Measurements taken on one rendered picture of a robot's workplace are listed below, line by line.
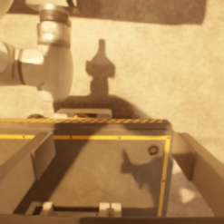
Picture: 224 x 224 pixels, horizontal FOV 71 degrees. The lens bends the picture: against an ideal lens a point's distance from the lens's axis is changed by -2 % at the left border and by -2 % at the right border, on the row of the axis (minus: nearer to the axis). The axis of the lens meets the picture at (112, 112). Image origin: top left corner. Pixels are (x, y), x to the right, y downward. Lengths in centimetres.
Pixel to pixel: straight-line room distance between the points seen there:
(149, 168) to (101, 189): 19
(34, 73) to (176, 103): 67
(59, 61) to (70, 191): 46
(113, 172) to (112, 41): 58
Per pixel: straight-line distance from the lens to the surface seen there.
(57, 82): 45
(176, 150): 17
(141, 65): 81
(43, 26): 47
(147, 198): 68
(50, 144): 16
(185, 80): 88
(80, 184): 64
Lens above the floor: 80
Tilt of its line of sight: 75 degrees down
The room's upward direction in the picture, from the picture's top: 177 degrees counter-clockwise
